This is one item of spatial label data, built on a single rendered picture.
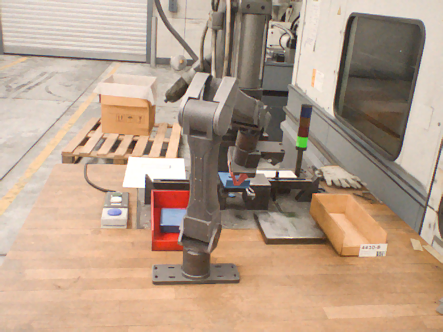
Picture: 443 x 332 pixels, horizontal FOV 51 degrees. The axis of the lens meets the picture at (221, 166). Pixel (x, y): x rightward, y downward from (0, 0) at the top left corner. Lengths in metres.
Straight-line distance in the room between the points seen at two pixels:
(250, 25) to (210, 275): 0.67
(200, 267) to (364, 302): 0.37
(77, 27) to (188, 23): 2.35
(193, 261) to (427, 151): 0.91
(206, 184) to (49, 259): 0.43
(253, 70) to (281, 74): 3.17
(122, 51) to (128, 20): 0.66
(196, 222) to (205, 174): 0.12
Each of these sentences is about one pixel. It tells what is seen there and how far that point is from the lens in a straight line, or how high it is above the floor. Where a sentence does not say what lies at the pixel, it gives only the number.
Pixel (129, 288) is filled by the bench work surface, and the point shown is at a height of 0.90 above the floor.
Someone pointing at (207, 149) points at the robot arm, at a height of 1.22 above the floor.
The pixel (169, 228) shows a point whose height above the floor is 0.92.
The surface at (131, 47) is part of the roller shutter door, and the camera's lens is 10.58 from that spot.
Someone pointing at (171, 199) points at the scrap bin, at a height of 0.93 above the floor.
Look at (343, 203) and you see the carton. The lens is 1.50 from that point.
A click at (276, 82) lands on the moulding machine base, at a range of 4.50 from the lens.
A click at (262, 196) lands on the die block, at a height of 0.95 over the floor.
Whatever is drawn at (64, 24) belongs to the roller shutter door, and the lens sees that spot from 10.76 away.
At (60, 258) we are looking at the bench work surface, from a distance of 1.19.
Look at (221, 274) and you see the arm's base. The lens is 1.11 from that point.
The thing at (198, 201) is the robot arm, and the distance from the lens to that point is 1.01.
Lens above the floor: 1.51
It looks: 20 degrees down
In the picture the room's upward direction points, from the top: 5 degrees clockwise
